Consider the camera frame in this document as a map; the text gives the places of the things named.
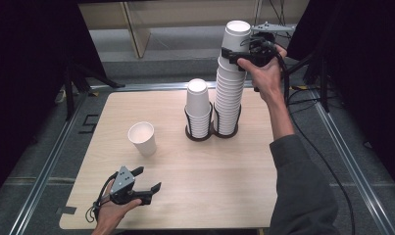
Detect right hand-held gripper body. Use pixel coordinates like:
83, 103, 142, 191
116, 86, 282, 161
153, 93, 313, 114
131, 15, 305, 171
249, 22, 297, 69

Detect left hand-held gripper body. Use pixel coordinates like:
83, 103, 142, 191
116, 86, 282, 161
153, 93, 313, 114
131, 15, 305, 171
109, 165, 154, 207

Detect white paper cup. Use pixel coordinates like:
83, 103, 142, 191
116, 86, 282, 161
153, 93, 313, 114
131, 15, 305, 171
127, 121, 158, 158
221, 20, 253, 65

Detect tall stack of white cups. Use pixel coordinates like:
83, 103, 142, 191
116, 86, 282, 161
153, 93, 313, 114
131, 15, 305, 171
213, 56, 249, 136

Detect short stack of white cups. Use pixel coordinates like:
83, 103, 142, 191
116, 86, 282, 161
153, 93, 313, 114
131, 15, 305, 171
184, 77, 214, 139

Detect black cup holder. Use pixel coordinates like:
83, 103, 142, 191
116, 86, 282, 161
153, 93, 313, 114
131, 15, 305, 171
183, 103, 215, 142
212, 103, 243, 140

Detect person's right hand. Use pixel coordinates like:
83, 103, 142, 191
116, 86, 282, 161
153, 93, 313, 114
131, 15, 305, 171
236, 44, 288, 104

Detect person's left hand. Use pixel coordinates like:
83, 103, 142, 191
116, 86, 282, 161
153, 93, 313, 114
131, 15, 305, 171
94, 180, 143, 233

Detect light wooden furniture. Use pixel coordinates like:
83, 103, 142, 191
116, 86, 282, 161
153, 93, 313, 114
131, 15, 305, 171
77, 0, 311, 60

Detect grey tape strip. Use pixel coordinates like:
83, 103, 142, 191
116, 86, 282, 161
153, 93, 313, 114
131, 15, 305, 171
56, 206, 77, 215

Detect black metal stand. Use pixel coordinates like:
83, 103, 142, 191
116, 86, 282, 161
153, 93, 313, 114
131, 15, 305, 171
63, 63, 126, 121
284, 48, 331, 114

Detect black tape floor mark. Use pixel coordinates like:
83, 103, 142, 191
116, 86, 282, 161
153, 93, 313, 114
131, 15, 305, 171
78, 114, 100, 135

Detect black curtain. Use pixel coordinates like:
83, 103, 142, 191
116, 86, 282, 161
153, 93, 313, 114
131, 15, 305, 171
284, 0, 395, 197
0, 0, 108, 204

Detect left hand-held gripper black cable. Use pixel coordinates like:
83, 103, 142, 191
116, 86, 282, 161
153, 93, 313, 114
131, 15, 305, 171
84, 170, 120, 224

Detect hand-held gripper black cable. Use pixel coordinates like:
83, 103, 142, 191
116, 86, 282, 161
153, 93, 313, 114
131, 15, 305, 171
275, 48, 292, 107
84, 170, 120, 224

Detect black hanging cables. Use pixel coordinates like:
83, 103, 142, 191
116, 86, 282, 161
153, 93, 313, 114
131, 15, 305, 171
267, 0, 294, 40

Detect right hand-held gripper black cable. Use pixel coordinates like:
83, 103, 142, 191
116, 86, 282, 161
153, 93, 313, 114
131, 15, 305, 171
275, 48, 292, 107

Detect aluminium floor rail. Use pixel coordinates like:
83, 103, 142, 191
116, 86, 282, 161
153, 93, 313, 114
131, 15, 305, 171
311, 89, 395, 235
8, 87, 98, 235

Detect long black floor cable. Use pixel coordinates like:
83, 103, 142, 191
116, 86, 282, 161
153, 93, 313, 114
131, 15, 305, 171
287, 86, 356, 235

